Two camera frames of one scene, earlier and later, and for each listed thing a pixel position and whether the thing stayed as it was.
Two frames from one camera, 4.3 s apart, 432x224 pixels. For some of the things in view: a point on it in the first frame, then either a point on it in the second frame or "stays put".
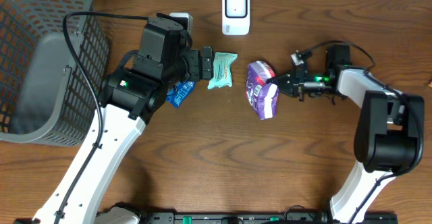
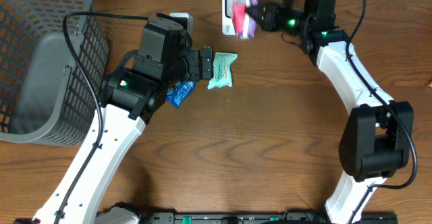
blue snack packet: x=179 y=93 stays put
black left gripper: x=206 y=63 stays put
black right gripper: x=300 y=81 -> x=266 y=16
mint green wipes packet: x=222 y=76 stays put
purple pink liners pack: x=262 y=95 -> x=244 y=24
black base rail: x=264 y=218 stays put
